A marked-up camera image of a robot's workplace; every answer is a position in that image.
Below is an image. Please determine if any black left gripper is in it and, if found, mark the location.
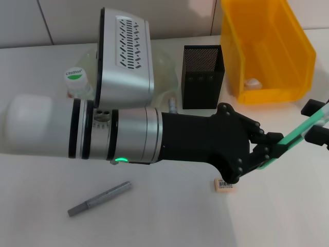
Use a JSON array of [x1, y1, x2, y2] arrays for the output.
[[153, 102, 286, 184]]

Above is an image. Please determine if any green pen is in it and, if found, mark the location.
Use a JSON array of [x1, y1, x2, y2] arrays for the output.
[[257, 104, 329, 172]]

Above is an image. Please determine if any white paper ball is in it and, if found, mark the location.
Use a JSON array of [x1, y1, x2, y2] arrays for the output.
[[244, 78, 263, 90]]

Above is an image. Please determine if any clear green-label water bottle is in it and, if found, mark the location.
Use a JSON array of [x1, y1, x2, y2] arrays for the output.
[[63, 67, 95, 100]]

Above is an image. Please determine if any beige eraser with barcode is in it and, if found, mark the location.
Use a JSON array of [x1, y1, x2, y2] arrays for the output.
[[213, 179, 239, 193]]

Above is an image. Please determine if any black mesh pen holder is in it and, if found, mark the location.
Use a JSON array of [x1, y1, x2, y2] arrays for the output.
[[181, 45, 226, 110]]

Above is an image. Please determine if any green wavy glass fruit plate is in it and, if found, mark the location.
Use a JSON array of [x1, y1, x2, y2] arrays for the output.
[[77, 47, 179, 114]]

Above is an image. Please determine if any grey marker pen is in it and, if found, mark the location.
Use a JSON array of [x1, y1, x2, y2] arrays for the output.
[[67, 181, 132, 217]]

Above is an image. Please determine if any yellow plastic bin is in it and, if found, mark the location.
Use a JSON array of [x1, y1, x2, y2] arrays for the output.
[[220, 0, 317, 105]]

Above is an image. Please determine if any silver left flange connector stub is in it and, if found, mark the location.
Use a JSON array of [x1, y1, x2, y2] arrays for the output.
[[167, 97, 178, 114]]

